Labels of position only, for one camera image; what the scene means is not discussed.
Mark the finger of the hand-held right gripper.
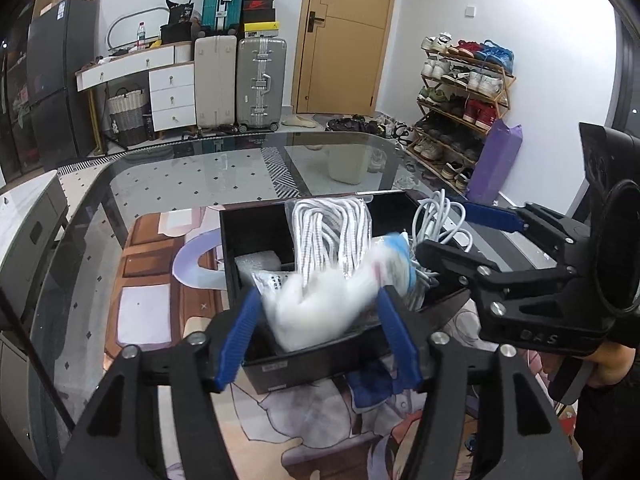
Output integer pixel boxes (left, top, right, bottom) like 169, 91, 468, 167
462, 202, 596, 266
415, 241, 571, 311

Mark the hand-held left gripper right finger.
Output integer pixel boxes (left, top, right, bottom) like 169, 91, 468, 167
376, 287, 583, 480

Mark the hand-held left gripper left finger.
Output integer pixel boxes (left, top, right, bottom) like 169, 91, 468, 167
56, 287, 262, 480

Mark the grey cable bundle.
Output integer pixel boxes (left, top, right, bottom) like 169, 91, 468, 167
407, 189, 481, 311

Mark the silver printed packet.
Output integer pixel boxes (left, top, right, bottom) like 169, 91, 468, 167
252, 270, 296, 293

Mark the black storage box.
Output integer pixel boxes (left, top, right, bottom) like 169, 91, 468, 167
219, 190, 471, 396

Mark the white plush toy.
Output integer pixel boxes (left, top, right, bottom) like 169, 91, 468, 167
265, 232, 418, 353

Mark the bagged white rope bundle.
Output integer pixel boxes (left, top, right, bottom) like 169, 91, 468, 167
285, 197, 373, 281

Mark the person's right hand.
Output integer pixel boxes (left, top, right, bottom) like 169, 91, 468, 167
585, 342, 638, 388

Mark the purple bag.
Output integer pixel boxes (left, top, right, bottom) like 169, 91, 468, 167
467, 119, 523, 206

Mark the white foam piece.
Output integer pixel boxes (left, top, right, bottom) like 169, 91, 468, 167
235, 250, 282, 286

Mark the wooden shoe rack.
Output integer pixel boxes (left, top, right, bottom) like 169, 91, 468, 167
405, 35, 518, 196

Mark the printed desk mat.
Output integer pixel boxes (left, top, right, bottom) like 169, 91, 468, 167
102, 205, 556, 480

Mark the white trash bin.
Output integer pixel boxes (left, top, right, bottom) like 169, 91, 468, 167
327, 147, 371, 184

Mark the shoe rack with shoes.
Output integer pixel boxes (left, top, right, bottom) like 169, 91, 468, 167
407, 35, 516, 193

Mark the pile of dark sandals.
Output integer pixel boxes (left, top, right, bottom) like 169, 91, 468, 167
325, 114, 416, 141

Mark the person's dark clothing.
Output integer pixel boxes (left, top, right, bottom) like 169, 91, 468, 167
575, 345, 640, 480

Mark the wooden door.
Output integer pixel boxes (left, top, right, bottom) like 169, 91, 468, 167
292, 0, 401, 116

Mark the white grey cabinet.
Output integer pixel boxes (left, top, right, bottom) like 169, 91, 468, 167
0, 170, 68, 331

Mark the silver suitcase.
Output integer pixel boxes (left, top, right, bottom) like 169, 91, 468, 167
236, 37, 288, 131

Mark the beige suitcase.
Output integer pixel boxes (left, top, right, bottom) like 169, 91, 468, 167
193, 35, 238, 131

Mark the wicker basket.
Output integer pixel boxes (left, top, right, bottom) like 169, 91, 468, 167
107, 87, 147, 147

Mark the white desk with drawers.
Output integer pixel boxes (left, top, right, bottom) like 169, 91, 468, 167
75, 42, 197, 156

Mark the yellow black shoe box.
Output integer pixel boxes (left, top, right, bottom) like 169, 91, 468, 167
243, 22, 281, 39

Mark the dark refrigerator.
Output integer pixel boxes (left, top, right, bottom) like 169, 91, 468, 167
25, 0, 103, 158

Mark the black bag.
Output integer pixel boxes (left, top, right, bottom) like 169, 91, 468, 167
160, 0, 196, 43

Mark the curved metal rail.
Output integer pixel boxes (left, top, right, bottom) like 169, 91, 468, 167
106, 7, 171, 53

